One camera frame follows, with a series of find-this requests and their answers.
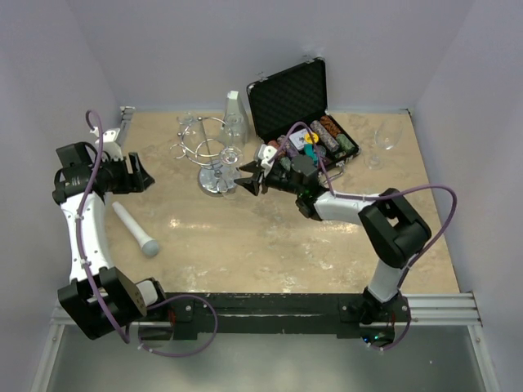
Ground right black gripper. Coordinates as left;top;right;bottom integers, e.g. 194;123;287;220
235;159;304;196

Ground clear wine glass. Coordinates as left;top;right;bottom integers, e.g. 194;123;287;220
222;114;245;149
177;111;202;144
364;118;404;170
219;146;244;198

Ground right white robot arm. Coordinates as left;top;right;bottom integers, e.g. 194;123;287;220
235;156;431;321

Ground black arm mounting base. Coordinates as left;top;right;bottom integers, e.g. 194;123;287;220
137;292;411;340

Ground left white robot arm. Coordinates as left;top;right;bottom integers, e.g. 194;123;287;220
52;142;169;340

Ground chrome wine glass rack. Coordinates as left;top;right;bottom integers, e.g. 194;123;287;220
169;115;230;197

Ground white grey metronome box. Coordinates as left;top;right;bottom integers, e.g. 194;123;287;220
222;91;250;147

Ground white playing card deck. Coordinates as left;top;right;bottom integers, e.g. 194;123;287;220
289;128;312;151

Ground teal chip stack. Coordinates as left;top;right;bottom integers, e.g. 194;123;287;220
303;144;319;166

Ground yellow dealer button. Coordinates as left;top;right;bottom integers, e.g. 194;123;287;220
304;132;319;145

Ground white grey microphone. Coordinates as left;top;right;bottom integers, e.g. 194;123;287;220
112;202;160;258

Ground poker chip stacks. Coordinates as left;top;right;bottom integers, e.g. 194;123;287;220
266;114;360;171

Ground black poker chip case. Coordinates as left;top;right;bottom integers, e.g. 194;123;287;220
247;57;361;157

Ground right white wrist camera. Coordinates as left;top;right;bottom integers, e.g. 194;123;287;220
254;144;278;170

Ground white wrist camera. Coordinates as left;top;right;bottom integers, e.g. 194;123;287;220
254;144;278;170
91;127;123;161

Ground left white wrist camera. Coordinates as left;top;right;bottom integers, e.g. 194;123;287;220
91;127;123;161

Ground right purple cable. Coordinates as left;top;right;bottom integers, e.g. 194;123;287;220
274;121;458;353

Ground purple cable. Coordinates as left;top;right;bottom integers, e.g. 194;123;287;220
274;121;458;353
75;109;220;359

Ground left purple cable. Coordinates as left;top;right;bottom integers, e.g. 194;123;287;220
75;109;220;359

